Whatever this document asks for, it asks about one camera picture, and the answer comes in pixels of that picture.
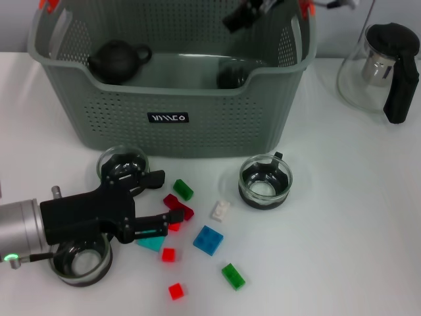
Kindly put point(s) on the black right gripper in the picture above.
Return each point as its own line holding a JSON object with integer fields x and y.
{"x": 266, "y": 5}

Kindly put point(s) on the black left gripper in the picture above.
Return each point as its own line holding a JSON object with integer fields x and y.
{"x": 85, "y": 214}

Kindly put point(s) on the large bright red toy brick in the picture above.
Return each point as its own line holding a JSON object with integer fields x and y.
{"x": 174, "y": 227}

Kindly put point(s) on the glass teacup with black base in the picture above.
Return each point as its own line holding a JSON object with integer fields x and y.
{"x": 253, "y": 199}
{"x": 230, "y": 75}
{"x": 82, "y": 274}
{"x": 110, "y": 151}

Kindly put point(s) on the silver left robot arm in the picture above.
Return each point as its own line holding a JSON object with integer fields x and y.
{"x": 19, "y": 227}

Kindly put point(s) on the grey-green perforated storage bin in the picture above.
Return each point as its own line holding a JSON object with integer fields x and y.
{"x": 213, "y": 125}

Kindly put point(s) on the dark red toy brick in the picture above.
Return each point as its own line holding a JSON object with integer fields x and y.
{"x": 171, "y": 201}

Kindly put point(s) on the green toy brick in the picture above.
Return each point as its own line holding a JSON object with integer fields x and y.
{"x": 233, "y": 277}
{"x": 182, "y": 189}

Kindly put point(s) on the teal toy brick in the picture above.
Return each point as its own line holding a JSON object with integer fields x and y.
{"x": 151, "y": 244}

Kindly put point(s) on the white toy brick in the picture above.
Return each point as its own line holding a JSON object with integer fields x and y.
{"x": 218, "y": 210}

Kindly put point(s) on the small red toy brick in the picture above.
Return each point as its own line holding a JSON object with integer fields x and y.
{"x": 176, "y": 291}
{"x": 168, "y": 255}

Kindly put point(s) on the blue toy brick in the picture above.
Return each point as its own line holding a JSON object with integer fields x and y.
{"x": 207, "y": 240}

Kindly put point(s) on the silver left wrist stub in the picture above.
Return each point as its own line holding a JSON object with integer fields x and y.
{"x": 56, "y": 193}

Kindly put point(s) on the black clay teapot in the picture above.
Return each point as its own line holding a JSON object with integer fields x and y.
{"x": 115, "y": 61}

